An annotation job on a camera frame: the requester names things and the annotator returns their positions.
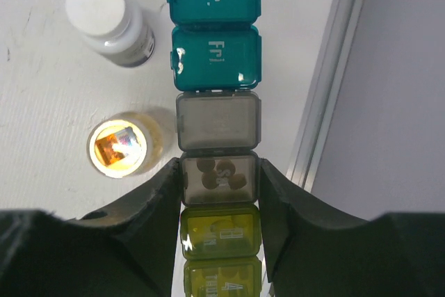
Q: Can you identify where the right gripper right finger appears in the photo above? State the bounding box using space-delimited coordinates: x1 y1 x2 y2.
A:
259 159 444 296

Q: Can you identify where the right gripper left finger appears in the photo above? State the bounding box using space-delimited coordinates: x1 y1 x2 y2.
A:
1 158 181 296

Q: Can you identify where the white blue pill bottle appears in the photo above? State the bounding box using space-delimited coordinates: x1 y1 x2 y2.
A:
65 0 155 67

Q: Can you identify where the multicolour weekly pill organizer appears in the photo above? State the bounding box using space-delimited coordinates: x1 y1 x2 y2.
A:
168 0 261 296

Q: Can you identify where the amber pill bottle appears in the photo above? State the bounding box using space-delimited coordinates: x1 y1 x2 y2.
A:
86 111 168 179

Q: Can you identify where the aluminium enclosure frame rail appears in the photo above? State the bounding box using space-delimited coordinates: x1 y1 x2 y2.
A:
286 0 364 193

